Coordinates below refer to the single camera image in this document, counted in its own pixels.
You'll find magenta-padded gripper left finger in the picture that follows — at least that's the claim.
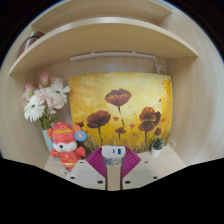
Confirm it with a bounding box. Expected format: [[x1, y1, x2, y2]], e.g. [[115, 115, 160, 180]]
[[65, 147, 108, 190]]

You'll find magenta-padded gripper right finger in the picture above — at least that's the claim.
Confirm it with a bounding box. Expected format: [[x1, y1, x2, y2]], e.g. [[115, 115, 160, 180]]
[[120, 148, 160, 191]]

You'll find small white charger block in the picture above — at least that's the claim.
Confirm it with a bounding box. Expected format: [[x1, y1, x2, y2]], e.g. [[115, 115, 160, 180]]
[[101, 145, 127, 160]]

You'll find small plant in white pot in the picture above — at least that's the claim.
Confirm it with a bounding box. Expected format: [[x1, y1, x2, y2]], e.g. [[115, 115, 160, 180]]
[[149, 135, 165, 158]]

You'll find red plush toy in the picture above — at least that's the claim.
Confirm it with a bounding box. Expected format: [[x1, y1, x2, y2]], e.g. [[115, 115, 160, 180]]
[[46, 121, 88, 172]]

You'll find yellow poppy painting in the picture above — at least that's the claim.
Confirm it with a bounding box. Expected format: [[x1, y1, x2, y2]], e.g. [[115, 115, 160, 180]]
[[68, 72, 174, 154]]

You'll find teal flower vase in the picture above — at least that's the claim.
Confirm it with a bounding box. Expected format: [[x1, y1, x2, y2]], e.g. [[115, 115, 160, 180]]
[[41, 128, 56, 154]]

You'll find pink and white flower bouquet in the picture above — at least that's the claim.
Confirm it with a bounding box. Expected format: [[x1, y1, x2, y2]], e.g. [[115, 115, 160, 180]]
[[22, 72, 72, 130]]

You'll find white light bar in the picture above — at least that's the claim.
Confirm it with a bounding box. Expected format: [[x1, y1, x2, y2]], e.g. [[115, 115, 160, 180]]
[[69, 51, 156, 62]]

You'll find wooden shelf unit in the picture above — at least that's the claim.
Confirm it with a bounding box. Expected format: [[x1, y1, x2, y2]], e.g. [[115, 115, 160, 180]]
[[9, 0, 199, 75]]

